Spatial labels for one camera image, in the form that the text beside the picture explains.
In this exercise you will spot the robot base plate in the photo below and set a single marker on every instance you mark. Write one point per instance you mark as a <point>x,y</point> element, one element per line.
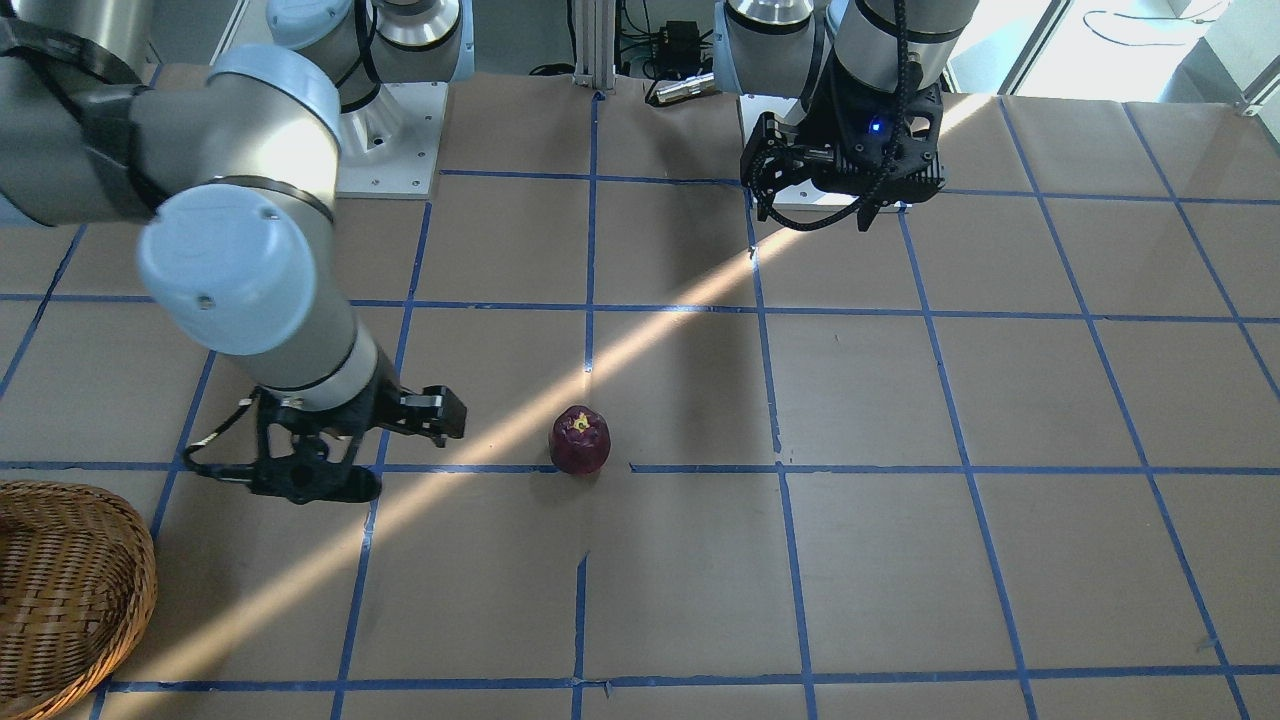
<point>389,146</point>

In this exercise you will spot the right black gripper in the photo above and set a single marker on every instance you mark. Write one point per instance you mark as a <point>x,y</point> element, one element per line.
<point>381,405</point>

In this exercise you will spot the dark purple apple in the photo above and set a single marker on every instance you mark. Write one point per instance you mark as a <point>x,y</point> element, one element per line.
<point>579,441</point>

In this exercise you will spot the wicker basket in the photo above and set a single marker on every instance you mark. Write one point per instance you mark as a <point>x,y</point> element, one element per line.
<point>79,587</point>

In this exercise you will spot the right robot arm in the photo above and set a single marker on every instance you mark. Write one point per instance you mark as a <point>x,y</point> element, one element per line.
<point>235,187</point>

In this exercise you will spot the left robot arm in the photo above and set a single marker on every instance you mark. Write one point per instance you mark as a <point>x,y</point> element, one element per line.
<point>866,81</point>

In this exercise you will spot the aluminium frame post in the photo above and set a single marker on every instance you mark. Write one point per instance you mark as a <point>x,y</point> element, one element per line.
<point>595,30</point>

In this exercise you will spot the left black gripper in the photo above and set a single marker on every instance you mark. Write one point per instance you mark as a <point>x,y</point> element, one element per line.
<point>829,133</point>

